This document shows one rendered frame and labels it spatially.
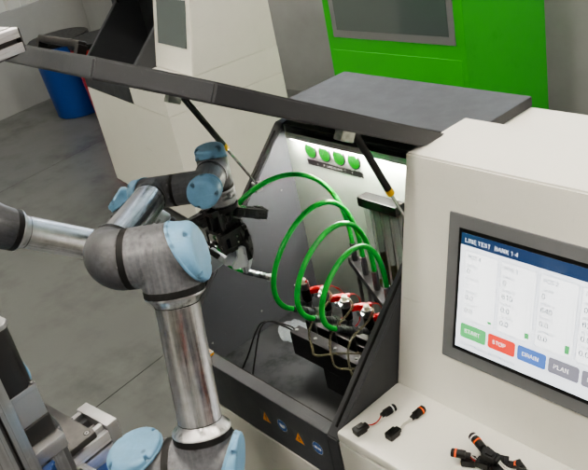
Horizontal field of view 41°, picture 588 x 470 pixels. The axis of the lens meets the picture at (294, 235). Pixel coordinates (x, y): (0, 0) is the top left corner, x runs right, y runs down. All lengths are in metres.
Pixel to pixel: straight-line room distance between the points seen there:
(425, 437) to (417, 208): 0.52
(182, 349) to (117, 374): 2.63
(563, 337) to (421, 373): 0.43
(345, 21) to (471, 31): 0.87
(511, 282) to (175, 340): 0.70
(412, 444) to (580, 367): 0.43
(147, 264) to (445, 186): 0.69
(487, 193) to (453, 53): 2.92
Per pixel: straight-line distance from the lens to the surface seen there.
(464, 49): 4.53
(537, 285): 1.68
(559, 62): 5.98
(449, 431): 1.90
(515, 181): 1.66
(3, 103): 8.98
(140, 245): 1.45
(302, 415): 2.05
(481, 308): 1.78
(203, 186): 1.78
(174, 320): 1.47
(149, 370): 4.04
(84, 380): 4.16
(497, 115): 2.10
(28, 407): 1.71
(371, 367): 1.95
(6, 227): 1.84
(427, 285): 1.87
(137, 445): 1.62
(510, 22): 4.86
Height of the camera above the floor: 2.28
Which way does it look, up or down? 28 degrees down
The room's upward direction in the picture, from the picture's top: 12 degrees counter-clockwise
